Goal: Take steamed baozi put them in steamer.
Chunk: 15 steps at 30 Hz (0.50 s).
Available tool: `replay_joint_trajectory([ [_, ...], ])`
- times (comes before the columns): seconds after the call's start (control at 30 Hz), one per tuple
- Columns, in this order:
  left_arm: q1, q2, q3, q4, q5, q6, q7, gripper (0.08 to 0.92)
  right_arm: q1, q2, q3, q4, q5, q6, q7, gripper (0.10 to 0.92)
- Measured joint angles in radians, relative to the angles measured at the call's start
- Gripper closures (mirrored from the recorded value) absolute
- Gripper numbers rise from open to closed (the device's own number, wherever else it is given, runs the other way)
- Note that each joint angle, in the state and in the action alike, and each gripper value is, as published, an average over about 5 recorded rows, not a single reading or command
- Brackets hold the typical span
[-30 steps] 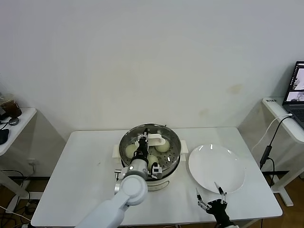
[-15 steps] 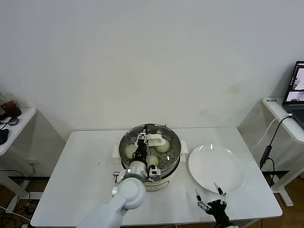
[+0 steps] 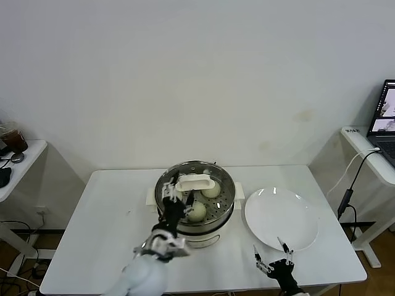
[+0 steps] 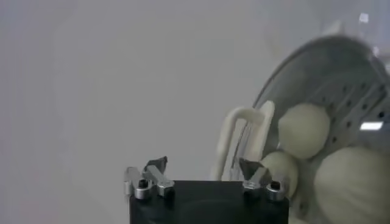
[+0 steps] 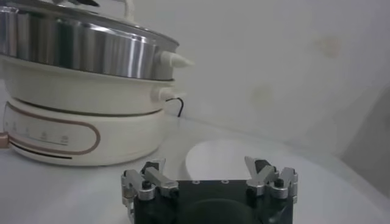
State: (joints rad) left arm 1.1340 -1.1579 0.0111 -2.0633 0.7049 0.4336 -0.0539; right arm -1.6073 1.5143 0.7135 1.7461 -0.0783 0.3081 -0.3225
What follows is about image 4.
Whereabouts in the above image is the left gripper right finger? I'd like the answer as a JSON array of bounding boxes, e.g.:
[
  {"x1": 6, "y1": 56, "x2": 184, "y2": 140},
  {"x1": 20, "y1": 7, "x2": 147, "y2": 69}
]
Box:
[{"x1": 238, "y1": 157, "x2": 290, "y2": 202}]

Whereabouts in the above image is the glass lid with white handle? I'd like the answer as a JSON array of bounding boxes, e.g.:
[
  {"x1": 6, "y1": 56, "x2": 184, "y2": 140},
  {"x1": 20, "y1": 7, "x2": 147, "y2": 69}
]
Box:
[{"x1": 210, "y1": 35, "x2": 390, "y2": 224}]

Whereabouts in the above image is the white steamed baozi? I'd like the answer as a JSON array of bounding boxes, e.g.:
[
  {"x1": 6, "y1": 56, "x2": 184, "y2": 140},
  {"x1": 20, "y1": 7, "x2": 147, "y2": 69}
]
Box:
[
  {"x1": 313, "y1": 146, "x2": 390, "y2": 224},
  {"x1": 260, "y1": 151, "x2": 299, "y2": 198},
  {"x1": 277, "y1": 102, "x2": 332, "y2": 161}
]

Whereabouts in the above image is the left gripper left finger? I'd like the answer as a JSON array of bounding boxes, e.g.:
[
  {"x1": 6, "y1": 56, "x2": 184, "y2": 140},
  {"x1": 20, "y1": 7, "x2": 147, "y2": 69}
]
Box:
[{"x1": 123, "y1": 156, "x2": 176, "y2": 200}]

